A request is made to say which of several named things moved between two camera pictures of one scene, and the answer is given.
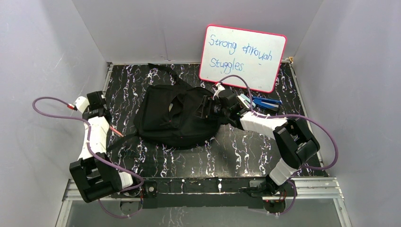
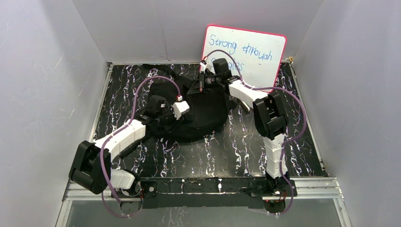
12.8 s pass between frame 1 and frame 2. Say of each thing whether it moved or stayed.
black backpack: moved
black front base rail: stayed
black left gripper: moved
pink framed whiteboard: stayed
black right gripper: moved
